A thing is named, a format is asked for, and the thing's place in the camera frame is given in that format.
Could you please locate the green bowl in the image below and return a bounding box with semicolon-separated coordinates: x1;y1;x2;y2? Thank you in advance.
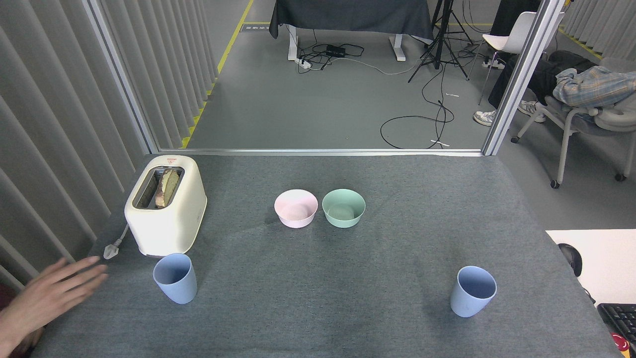
322;188;366;229

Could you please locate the silver frame post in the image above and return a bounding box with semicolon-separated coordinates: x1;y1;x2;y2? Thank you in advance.
82;0;160;154
481;0;567;157

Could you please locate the silver frame rail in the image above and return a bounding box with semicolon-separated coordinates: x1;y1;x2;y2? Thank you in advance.
158;148;485;158

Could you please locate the blue plastic cup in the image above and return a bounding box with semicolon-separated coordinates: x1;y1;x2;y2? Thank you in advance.
450;266;497;318
153;253;198;305

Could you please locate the white toaster power cord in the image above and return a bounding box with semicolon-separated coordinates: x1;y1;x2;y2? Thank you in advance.
103;224;131;260

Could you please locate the black floor cable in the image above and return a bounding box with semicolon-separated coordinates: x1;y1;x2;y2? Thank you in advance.
380;65;455;150

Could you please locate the dark table cloth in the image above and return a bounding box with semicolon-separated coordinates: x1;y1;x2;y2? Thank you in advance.
269;0;434;41

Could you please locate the white chair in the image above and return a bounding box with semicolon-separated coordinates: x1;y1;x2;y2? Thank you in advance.
467;11;564;106

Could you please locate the black computer mouse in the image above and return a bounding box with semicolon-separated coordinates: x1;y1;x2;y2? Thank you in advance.
557;243;583;277

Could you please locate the cream white toaster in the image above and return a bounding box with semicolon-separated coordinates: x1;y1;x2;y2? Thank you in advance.
124;155;207;258

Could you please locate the red round button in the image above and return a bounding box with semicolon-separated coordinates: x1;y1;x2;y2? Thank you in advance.
611;333;632;357

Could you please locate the toasted bread slice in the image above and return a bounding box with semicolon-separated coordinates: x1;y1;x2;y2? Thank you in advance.
155;168;180;208

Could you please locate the black keyboard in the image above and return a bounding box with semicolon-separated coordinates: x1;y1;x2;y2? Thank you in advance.
597;303;636;349

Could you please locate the white table frame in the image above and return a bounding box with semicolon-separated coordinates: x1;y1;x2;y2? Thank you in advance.
287;24;406;62

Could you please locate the black tripod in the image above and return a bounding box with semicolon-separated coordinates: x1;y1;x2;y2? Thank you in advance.
407;0;474;84

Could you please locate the grey wheeled chair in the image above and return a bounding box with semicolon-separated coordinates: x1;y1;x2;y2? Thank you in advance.
511;56;636;189

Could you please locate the white desk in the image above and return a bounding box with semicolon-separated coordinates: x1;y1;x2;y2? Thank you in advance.
546;229;636;309

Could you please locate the pink bowl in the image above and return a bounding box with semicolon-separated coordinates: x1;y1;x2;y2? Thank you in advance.
274;189;318;229

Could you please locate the person's hand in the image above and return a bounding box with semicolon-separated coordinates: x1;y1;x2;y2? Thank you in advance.
0;257;108;356

